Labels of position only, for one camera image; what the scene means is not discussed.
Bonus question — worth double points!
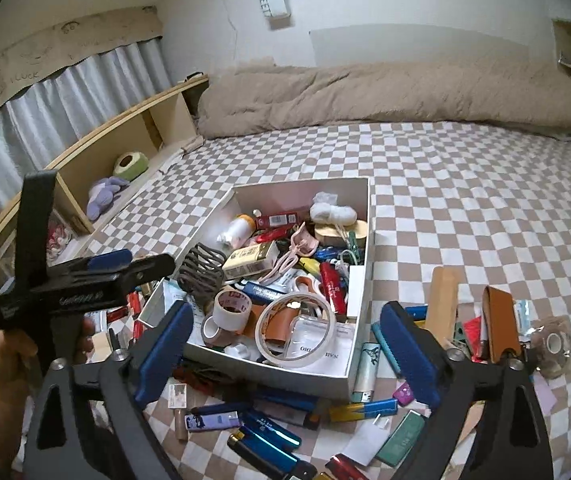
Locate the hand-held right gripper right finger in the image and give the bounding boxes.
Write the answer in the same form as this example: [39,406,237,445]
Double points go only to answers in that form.
[379,301,553,480]

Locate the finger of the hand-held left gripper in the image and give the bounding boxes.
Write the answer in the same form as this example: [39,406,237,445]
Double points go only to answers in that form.
[116,254,176,288]
[83,249,134,274]

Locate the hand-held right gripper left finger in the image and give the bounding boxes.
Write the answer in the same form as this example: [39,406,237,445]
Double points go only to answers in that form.
[26,300,194,480]

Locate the white charger cube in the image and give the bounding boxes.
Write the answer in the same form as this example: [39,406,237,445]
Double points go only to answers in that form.
[223,341,261,362]

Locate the gold packet box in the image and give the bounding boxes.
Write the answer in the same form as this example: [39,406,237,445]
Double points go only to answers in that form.
[223,240,279,278]

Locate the large clear tape ring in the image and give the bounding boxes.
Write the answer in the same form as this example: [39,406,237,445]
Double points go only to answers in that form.
[256,292,337,366]

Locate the white cardboard box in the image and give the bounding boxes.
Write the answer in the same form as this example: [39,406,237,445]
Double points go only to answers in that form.
[138,176,376,402]

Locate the person's left hand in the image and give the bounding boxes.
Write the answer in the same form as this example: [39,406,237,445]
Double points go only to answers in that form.
[0,316,96,401]

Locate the grey hair claw clip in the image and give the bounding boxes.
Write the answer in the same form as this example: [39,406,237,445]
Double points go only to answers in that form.
[178,243,226,296]

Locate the doll in clear display box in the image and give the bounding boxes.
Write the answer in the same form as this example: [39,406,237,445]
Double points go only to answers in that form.
[40,207,81,263]

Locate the bamboo case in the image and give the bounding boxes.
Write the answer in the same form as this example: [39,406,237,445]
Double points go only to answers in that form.
[424,266,461,348]

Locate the purple plush toy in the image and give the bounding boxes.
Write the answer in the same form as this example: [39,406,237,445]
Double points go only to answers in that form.
[87,176,129,221]

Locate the white small bottle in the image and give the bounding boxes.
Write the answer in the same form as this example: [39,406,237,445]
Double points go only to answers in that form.
[220,214,256,246]

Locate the green avocado plush toy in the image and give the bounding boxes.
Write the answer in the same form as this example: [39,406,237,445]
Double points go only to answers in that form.
[113,151,150,181]

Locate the brown leather pouch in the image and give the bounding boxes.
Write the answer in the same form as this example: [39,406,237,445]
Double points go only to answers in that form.
[480,285,522,363]

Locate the brown leather piece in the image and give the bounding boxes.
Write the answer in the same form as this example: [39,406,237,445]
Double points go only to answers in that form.
[258,310,291,351]

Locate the face mask packet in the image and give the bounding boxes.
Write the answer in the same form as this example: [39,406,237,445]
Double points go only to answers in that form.
[513,300,533,343]

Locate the wooden bedside shelf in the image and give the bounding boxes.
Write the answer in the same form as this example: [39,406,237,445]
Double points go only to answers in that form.
[0,76,209,306]

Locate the red cigarette pack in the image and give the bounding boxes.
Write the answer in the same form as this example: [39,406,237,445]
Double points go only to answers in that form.
[253,212,299,228]

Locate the clear tape roll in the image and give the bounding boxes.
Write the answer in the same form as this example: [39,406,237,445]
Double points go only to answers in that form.
[530,317,571,376]

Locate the pale wooden oval piece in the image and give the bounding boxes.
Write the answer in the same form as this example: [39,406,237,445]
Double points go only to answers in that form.
[314,220,369,243]

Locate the pink eyelash curler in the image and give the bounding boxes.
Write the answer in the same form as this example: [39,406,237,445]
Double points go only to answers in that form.
[260,225,316,281]

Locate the grey curtain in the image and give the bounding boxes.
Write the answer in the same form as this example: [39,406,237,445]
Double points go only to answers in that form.
[0,37,171,201]

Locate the white rolled socks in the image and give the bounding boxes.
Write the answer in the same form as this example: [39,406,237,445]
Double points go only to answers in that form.
[310,191,356,223]

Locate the checkered bed sheet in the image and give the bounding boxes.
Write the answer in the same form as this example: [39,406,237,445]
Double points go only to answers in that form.
[16,120,571,480]

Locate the beige printed curtain valance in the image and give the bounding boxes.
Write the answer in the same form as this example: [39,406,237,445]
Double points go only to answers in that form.
[0,6,162,133]

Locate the beige quilted duvet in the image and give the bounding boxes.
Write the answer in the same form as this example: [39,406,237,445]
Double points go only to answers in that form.
[198,57,571,141]

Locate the white hanging cable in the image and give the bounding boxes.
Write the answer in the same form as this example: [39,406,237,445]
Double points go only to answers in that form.
[208,0,240,66]

